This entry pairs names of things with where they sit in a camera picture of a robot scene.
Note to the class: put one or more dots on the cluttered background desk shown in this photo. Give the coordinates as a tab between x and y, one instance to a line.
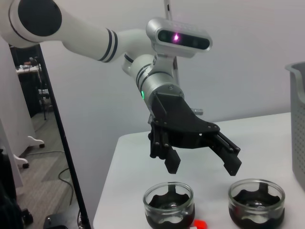
26	69

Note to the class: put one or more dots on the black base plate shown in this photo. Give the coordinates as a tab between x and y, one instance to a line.
57	221

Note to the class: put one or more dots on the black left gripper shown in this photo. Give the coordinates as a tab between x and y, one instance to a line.
181	126

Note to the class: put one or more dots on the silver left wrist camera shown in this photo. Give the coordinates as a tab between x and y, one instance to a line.
183	38

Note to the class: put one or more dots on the black office chair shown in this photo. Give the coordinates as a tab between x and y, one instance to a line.
7	202

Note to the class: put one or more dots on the small orange-red toy brick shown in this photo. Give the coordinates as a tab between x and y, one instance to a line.
199	224

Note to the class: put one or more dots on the black slanted pole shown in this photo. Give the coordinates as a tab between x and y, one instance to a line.
64	143

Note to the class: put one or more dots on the glass teacup black sleeve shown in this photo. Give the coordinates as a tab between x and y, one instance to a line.
256	214
166	220

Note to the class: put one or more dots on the white rolling partition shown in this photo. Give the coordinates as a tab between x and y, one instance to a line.
7	107

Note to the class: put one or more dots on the grey perforated storage bin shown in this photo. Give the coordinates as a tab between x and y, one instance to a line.
297	131

